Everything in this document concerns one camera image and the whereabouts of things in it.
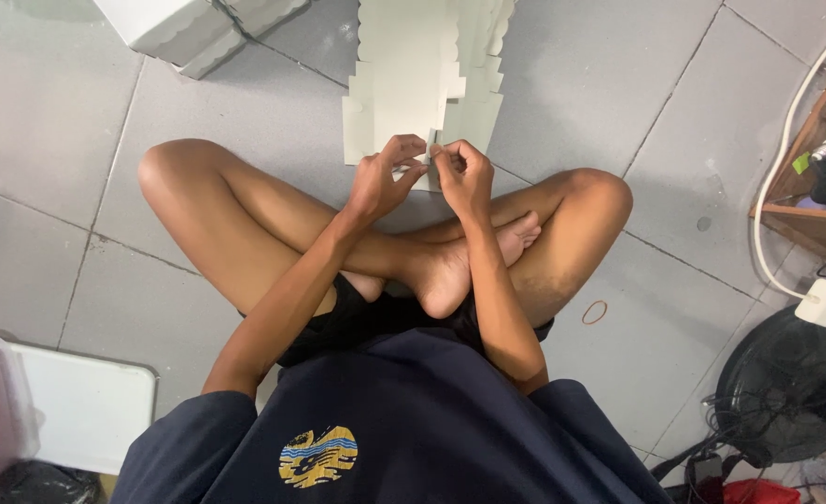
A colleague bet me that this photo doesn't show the navy blue t-shirt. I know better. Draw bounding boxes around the navy blue t-shirt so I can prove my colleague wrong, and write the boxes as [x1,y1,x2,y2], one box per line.
[110,328,674,504]

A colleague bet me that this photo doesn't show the tangle of black cables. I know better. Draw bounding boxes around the tangle of black cables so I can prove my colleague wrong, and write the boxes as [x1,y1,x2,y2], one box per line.
[651,392,826,504]

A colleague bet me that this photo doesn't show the white power cable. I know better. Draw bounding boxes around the white power cable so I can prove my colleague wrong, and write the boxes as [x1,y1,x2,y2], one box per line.
[753,1,826,303]

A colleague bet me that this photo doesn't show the wooden shelf with items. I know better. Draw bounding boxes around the wooden shelf with items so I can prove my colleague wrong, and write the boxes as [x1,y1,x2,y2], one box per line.
[749,32,826,264]

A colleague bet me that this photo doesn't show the black plastic bag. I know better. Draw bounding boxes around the black plastic bag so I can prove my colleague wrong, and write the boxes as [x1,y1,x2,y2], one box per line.
[0,459,103,504]

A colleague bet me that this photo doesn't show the stack of flat box blanks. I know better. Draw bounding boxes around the stack of flat box blanks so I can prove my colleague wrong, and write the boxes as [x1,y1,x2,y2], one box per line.
[438,0,516,156]

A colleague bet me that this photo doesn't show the red bag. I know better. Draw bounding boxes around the red bag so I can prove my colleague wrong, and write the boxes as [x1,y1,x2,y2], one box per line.
[722,479,802,504]

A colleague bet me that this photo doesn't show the person's legs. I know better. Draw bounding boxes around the person's legs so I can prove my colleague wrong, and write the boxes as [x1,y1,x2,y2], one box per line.
[137,138,634,330]

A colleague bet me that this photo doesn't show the white cardboard box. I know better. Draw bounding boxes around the white cardboard box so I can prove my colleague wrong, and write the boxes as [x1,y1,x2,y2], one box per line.
[342,0,467,193]
[92,0,247,80]

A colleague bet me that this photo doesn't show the person's right hand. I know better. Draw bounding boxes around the person's right hand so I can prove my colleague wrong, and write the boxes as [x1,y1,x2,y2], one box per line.
[430,139,495,222]

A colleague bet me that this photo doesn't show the person's left hand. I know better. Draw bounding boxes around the person's left hand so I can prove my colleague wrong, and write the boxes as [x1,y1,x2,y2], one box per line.
[344,133,431,223]

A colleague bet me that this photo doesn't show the black floor fan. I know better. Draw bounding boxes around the black floor fan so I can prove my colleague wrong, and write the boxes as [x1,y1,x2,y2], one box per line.
[714,305,826,466]

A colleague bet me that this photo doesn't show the white plastic lid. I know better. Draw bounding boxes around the white plastic lid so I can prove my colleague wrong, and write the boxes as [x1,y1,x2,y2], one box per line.
[11,343,157,477]

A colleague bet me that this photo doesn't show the folded white cardboard box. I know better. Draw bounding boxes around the folded white cardboard box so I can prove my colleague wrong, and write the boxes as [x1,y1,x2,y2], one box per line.
[92,0,247,80]

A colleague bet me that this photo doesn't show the black shorts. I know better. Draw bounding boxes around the black shorts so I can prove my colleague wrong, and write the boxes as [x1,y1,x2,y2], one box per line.
[238,273,555,369]

